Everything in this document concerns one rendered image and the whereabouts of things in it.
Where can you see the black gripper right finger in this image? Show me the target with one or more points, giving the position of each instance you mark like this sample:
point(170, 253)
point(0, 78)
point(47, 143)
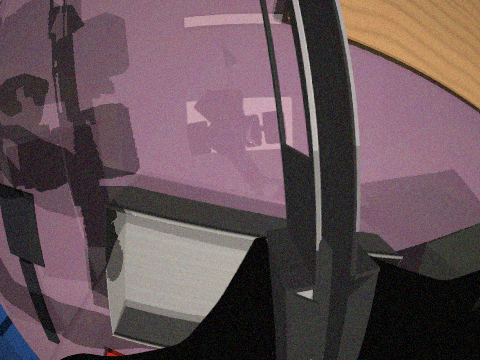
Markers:
point(415, 317)

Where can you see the light wooden board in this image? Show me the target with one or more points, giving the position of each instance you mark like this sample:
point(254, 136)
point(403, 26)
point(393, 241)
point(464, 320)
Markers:
point(436, 39)

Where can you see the black spatula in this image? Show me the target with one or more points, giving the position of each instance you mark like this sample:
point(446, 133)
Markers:
point(19, 218)

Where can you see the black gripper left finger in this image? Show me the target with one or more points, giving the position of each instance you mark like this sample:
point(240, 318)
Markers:
point(241, 326)

